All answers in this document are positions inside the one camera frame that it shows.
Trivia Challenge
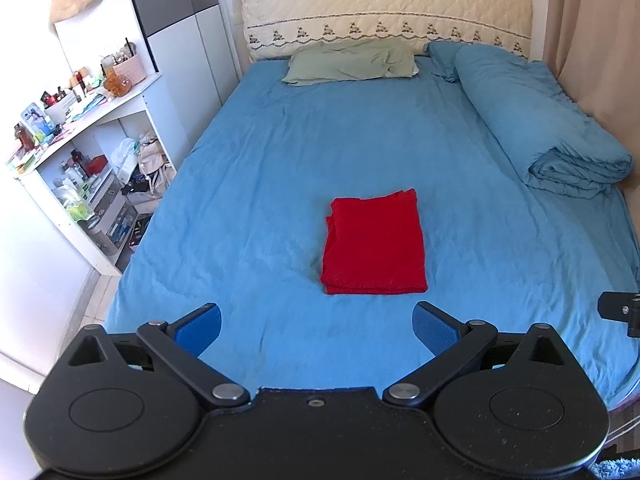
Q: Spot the red long-sleeve sweater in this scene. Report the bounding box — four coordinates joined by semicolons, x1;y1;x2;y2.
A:
320;188;428;295

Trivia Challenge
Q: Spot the blue bed sheet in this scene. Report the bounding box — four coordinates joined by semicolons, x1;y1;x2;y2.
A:
106;58;639;407

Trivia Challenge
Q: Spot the rolled blue duvet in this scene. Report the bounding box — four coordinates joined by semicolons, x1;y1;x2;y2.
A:
424;40;634;198

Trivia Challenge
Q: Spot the beige handbag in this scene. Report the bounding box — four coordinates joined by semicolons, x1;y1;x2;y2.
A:
138;132;176;196

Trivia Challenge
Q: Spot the white shelf unit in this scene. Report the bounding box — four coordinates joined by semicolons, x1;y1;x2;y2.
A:
9;75;186;276

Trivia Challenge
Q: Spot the white plastic bag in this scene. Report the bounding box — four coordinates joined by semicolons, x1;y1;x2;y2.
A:
111;138;138;184

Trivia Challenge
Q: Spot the red box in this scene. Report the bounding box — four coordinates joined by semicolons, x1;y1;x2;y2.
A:
86;155;108;176

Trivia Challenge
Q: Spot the brown bottle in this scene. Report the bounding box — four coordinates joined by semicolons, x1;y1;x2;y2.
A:
14;124;36;152

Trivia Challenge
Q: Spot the orange plush toy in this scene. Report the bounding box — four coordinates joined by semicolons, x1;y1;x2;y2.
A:
103;70;132;98

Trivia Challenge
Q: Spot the beige curtain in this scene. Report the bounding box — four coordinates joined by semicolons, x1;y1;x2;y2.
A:
543;0;640;146

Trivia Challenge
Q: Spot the blue white box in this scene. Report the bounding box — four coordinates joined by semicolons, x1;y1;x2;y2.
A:
21;103;55;140

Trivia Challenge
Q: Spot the pink basket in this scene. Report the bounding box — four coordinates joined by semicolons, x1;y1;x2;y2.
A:
114;54;146;86

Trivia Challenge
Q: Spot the green pillow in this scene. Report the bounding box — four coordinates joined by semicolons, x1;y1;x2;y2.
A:
282;38;419;86

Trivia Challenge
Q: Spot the white grey wardrobe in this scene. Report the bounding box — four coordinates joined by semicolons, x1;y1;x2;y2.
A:
132;0;239;144

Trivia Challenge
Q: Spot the cream quilted headboard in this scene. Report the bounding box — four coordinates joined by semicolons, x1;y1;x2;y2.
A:
241;0;533;62

